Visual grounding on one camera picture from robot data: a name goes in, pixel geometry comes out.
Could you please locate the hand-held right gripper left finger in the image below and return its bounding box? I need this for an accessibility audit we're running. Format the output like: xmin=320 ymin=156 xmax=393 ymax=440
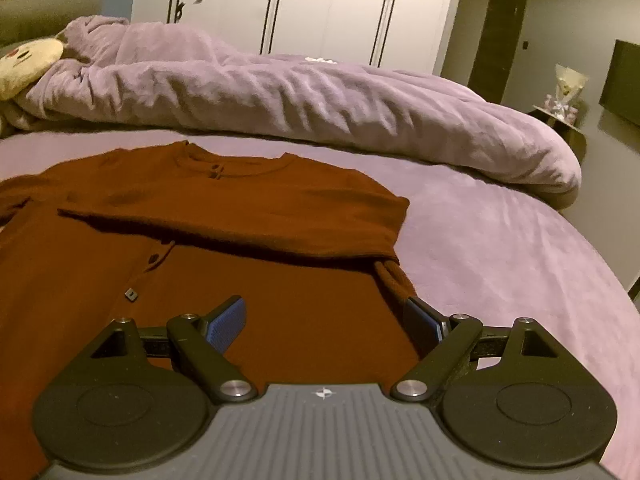
xmin=90 ymin=296 xmax=258 ymax=404

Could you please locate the white wardrobe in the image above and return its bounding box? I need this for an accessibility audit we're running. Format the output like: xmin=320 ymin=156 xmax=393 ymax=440
xmin=131 ymin=0 xmax=460 ymax=76

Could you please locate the cream face plush cushion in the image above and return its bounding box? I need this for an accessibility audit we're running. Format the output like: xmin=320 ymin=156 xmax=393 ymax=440
xmin=0 ymin=38 xmax=65 ymax=102

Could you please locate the brown button cardigan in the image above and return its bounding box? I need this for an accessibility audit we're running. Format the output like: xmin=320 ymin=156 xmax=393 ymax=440
xmin=0 ymin=141 xmax=422 ymax=480

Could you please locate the wrapped flower bouquet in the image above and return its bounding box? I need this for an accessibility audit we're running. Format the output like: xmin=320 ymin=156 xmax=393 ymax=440
xmin=547 ymin=63 xmax=590 ymax=122

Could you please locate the black wall television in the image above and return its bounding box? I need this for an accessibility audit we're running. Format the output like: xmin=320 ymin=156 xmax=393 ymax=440
xmin=599 ymin=39 xmax=640 ymax=127

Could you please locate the small side table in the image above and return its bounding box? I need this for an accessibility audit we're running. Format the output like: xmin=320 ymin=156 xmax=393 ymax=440
xmin=531 ymin=104 xmax=587 ymax=161

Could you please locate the grey upholstered headboard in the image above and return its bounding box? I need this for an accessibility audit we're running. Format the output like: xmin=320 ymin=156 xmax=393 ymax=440
xmin=0 ymin=0 xmax=104 ymax=48

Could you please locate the dark door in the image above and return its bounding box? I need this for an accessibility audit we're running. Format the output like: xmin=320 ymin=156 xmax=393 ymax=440
xmin=468 ymin=0 xmax=529 ymax=106

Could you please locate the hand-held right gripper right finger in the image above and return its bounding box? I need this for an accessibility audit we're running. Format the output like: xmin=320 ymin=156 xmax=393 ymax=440
xmin=391 ymin=296 xmax=564 ymax=404

